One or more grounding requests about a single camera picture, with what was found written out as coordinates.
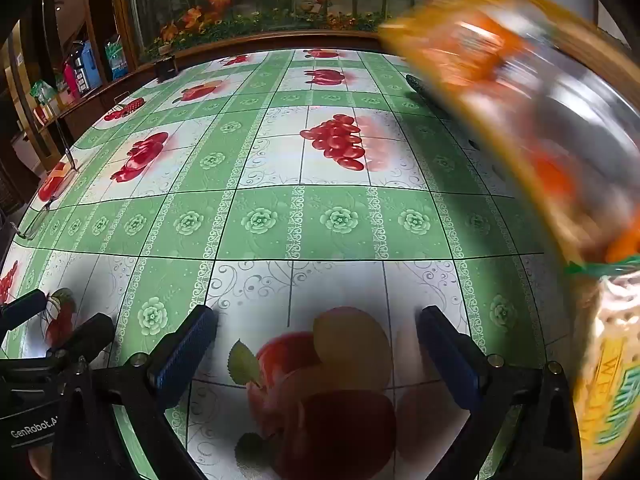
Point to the beige brush with black bristles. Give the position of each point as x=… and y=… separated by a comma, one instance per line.
x=425, y=91

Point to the pink bottle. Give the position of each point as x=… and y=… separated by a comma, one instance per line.
x=70, y=80

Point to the thin-framed eyeglasses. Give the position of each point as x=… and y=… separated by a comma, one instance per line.
x=35, y=222

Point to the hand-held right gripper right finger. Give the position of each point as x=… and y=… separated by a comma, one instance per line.
x=445, y=360

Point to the blue carton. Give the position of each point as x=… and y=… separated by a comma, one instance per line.
x=90, y=62

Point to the beige cracker packet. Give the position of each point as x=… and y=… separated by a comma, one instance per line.
x=617, y=400

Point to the green and white packet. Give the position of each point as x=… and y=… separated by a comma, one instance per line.
x=116, y=57

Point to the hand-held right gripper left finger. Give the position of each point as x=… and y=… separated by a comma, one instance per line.
x=187, y=355

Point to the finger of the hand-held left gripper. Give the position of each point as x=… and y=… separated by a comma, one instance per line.
x=87, y=332
x=22, y=307

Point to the clear storage bag orange trim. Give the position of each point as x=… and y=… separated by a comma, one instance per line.
x=525, y=110

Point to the wooden side shelf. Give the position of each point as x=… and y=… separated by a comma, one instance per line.
x=100, y=105

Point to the small dark box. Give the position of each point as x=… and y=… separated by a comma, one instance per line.
x=165, y=69

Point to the green crinkled packet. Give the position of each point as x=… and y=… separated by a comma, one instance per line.
x=42, y=92

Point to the green fruit-print tablecloth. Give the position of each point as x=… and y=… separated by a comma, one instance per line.
x=320, y=220

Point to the glass artificial flower display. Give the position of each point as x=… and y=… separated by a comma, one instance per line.
x=280, y=5

